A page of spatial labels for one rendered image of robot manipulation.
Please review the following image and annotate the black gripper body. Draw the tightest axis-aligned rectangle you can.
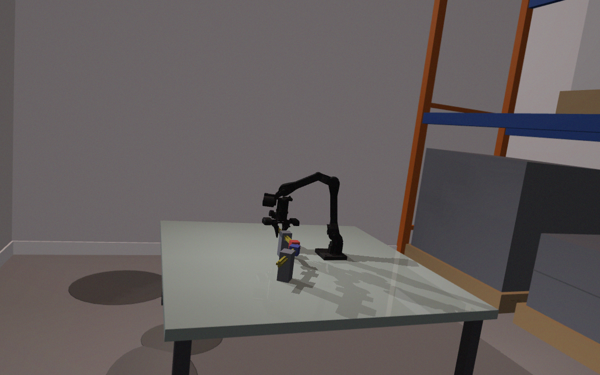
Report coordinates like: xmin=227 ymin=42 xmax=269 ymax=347
xmin=262 ymin=208 xmax=299 ymax=226

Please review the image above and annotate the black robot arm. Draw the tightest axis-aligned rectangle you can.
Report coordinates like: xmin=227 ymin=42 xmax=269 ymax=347
xmin=262 ymin=172 xmax=343 ymax=256

